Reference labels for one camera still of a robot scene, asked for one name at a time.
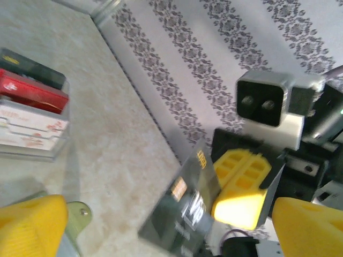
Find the green card holder clear sleeves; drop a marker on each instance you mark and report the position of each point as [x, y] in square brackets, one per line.
[77, 219]

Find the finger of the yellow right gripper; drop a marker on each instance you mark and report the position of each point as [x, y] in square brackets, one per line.
[238, 208]
[231, 166]

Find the clear acrylic card stand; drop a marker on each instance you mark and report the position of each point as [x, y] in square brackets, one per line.
[34, 155]

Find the white card red print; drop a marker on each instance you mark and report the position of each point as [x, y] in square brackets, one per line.
[26, 125]

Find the black VIP card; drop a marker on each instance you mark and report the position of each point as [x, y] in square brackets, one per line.
[182, 214]
[32, 69]

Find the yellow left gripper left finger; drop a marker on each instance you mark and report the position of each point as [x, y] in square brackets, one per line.
[29, 230]

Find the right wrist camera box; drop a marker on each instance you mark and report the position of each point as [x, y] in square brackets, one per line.
[260, 99]

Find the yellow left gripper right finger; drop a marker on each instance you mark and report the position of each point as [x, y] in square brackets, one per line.
[311, 233]

